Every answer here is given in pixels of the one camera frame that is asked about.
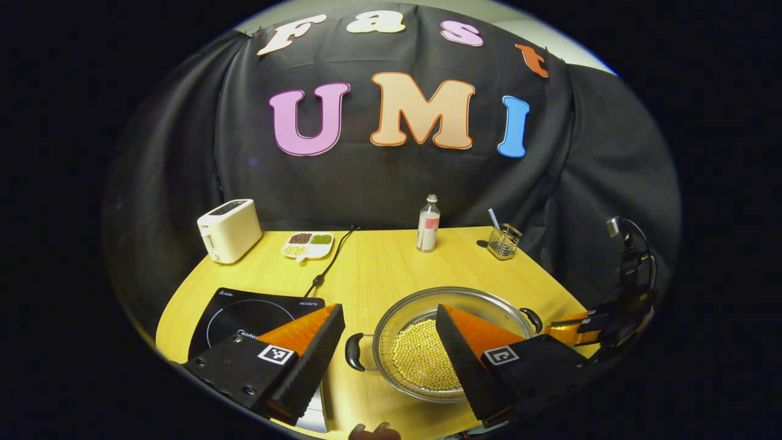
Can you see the pile of yellow soybeans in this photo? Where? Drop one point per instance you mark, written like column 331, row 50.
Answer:
column 421, row 363

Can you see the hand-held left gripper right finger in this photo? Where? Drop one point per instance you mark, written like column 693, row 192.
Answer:
column 467, row 366

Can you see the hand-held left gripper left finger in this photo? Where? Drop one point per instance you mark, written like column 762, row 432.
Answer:
column 317, row 360

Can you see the black induction cooktop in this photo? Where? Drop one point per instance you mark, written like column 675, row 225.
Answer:
column 244, row 311

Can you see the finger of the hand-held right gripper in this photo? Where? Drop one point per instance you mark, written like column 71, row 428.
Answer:
column 568, row 318
column 595, row 324

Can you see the white divided bean dish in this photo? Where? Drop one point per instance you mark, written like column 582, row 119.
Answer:
column 307, row 244

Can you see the clear bottle with pink label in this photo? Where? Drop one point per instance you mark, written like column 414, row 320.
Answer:
column 427, row 229

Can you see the clear glass holder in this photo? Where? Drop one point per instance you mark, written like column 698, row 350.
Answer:
column 504, row 244

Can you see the white toaster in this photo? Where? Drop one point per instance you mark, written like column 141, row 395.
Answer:
column 229, row 231

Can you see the stainless steel pot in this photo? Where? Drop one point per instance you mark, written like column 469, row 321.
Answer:
column 415, row 305

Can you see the striped drinking straw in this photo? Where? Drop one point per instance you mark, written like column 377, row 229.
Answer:
column 493, row 219

